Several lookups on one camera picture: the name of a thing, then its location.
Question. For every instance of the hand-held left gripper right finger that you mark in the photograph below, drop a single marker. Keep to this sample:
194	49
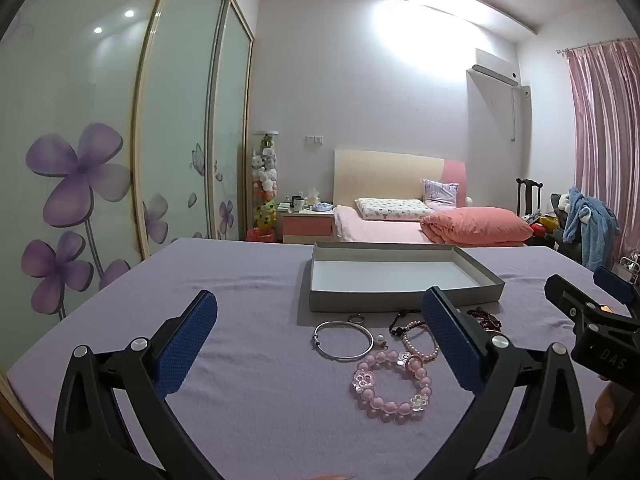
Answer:
450	340

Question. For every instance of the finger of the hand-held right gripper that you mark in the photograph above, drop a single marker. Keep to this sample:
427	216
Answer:
615	282
567	295

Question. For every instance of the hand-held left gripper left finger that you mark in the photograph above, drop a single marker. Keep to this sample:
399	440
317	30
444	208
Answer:
186	342

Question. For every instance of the grey cardboard box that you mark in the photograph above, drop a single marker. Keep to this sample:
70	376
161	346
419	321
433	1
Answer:
400	270

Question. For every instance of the person's right hand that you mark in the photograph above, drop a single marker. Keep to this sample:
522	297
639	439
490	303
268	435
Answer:
602	415

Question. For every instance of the chrome rack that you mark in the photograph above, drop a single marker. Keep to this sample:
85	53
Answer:
631	262

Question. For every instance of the chair with blue clothes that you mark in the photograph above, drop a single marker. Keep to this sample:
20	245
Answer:
592	225

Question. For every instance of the single pearl bead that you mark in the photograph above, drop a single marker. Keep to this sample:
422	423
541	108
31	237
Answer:
381	342

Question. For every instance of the dark wooden chair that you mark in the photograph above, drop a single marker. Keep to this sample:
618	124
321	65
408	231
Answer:
529	197

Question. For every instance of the silver bangle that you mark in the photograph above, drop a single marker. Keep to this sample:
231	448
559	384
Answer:
345	322

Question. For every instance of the folded pink quilt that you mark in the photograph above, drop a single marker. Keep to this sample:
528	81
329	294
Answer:
475	225

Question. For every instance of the red waste bin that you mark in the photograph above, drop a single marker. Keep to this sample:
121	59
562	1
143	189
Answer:
261	235

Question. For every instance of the patterned white pillow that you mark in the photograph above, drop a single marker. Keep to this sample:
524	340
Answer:
392	208

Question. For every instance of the purple cushion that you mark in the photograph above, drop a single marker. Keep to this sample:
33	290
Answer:
441	192

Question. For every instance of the pink curtain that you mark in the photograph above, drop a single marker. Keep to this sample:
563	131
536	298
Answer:
605	135

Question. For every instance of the pink and cream nightstand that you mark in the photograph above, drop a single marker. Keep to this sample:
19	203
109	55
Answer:
306	227

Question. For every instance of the bed with pink sheet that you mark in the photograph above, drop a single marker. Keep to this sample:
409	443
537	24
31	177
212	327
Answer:
385	175

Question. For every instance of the white mug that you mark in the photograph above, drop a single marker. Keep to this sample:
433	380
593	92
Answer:
299	204

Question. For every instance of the blue cloth bundle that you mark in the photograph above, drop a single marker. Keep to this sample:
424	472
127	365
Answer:
323	207

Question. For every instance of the clear tube of plush toys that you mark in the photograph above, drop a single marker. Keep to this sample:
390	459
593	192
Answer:
265	175

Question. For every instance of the tissue box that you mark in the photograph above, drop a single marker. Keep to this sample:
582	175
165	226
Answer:
313	196

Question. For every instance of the white air conditioner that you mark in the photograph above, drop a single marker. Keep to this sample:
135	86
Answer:
495	67

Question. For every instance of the flower print sliding wardrobe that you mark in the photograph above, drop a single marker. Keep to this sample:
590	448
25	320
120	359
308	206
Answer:
100	110

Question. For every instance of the wall switch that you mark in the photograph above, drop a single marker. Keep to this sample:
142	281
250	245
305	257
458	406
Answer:
314	138

